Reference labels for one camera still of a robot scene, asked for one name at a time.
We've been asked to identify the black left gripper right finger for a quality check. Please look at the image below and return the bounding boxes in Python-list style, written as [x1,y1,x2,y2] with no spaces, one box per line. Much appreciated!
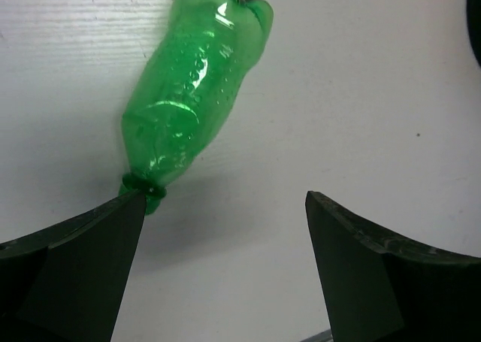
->
[305,192,480,341]

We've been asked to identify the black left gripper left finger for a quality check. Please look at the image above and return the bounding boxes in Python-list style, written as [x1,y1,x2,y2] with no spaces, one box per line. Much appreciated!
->
[1,192,146,341]

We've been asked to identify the green plastic bottle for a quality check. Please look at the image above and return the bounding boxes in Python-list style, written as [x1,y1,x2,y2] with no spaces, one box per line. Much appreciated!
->
[119,0,274,214]

